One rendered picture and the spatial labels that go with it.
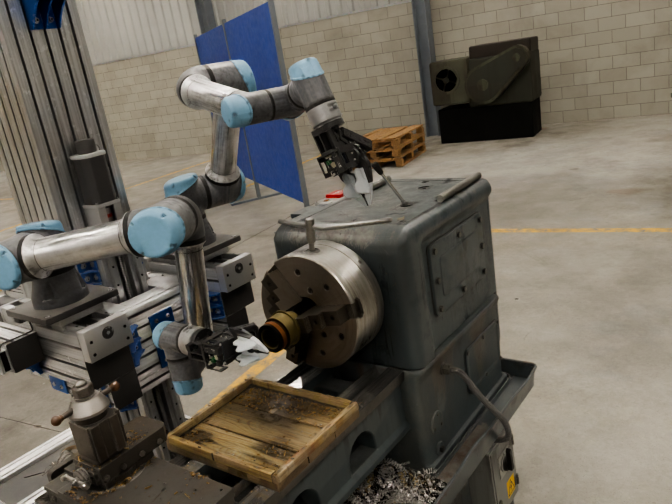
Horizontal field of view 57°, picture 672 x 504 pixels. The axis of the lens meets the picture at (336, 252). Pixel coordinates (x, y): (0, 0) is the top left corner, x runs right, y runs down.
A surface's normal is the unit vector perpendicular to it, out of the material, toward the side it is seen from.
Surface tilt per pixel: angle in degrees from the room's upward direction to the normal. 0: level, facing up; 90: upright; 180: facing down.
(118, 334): 90
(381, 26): 90
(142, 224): 89
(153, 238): 90
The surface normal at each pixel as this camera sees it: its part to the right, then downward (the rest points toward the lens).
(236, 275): 0.79, 0.06
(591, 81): -0.48, 0.33
